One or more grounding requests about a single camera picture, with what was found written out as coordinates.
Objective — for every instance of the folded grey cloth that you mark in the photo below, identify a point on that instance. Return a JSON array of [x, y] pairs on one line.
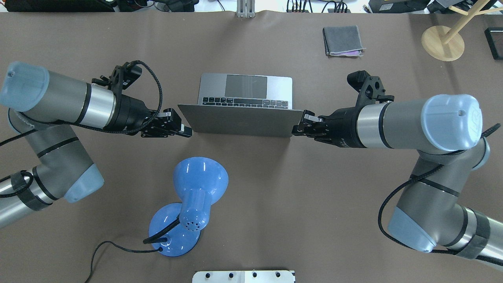
[[342, 41]]

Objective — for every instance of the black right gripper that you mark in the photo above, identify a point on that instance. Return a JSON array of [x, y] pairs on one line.
[[342, 124]]

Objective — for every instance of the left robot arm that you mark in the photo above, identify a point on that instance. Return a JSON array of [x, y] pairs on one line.
[[43, 106]]

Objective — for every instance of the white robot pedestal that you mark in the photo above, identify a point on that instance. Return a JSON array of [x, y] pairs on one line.
[[245, 276]]

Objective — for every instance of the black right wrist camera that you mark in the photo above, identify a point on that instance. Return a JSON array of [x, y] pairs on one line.
[[370, 89]]

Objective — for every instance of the blue desk lamp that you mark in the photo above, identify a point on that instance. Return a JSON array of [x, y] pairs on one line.
[[175, 228]]

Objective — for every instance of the grey laptop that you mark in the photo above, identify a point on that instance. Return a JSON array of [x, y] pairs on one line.
[[248, 105]]

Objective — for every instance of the black tray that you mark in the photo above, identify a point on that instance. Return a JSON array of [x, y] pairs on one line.
[[494, 37]]

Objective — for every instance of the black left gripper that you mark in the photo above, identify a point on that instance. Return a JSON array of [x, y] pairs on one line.
[[131, 114]]

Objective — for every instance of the wooden stand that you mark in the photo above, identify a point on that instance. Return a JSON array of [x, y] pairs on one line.
[[445, 43]]

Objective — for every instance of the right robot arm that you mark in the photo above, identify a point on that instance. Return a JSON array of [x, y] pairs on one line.
[[423, 212]]

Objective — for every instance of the aluminium frame post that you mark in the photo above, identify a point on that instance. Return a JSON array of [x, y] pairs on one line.
[[245, 8]]

